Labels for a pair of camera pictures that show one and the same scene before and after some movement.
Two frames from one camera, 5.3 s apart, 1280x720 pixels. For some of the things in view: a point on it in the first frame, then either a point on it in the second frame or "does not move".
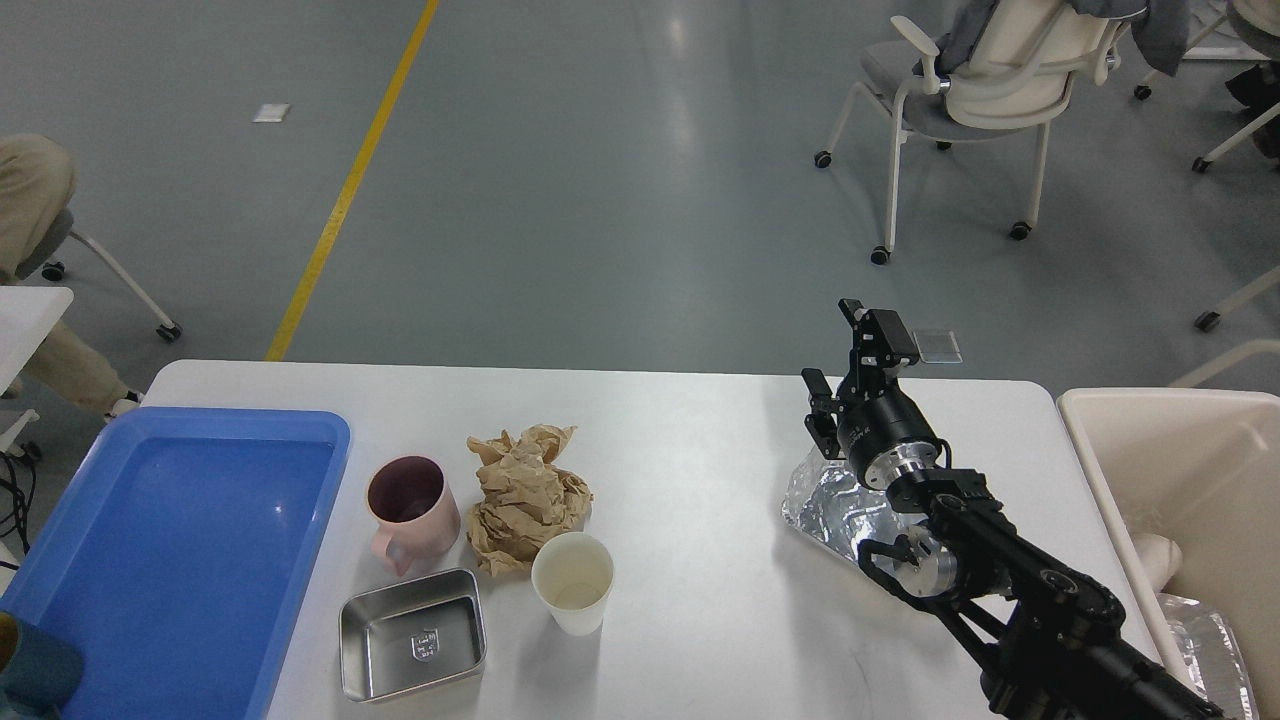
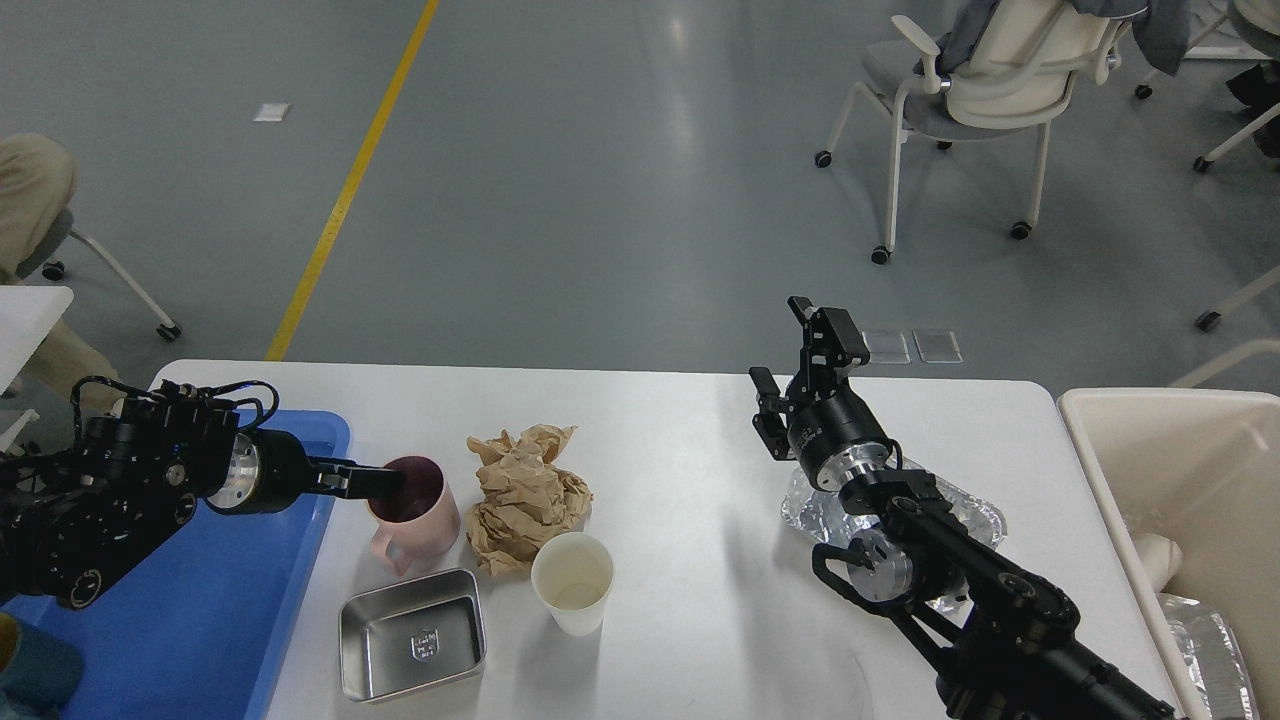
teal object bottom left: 39,680 does not move
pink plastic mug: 414,510 does not move
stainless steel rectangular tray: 411,634 does not move
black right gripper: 881,425 → 834,430
